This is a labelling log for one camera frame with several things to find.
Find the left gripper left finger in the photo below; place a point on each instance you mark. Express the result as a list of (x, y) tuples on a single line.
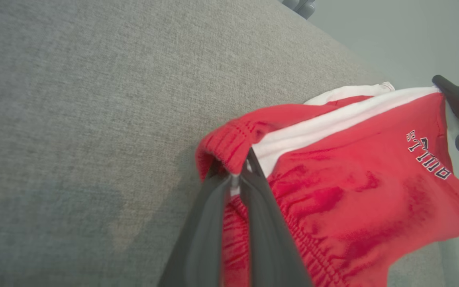
[(201, 247)]

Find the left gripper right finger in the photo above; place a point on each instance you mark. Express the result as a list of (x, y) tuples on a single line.
[(269, 247)]

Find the red shorts white stripe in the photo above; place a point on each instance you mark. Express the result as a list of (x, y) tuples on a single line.
[(353, 179)]

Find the grey fabric sofa seat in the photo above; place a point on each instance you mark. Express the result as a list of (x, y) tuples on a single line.
[(74, 119)]

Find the grey round post foot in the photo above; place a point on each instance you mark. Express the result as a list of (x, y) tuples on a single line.
[(307, 8)]

